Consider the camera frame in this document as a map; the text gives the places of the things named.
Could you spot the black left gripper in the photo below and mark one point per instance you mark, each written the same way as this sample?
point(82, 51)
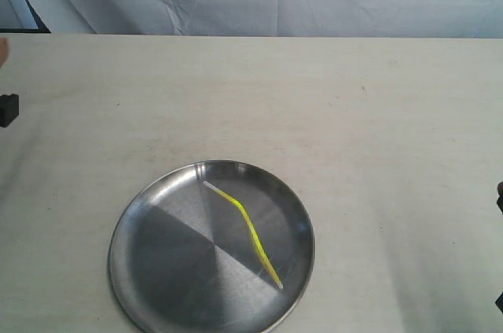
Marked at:
point(9, 104)

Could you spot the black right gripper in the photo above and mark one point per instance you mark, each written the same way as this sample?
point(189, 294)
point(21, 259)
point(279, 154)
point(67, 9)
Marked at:
point(498, 301)

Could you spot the round steel plate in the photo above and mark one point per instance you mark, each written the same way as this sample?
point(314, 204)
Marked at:
point(181, 258)

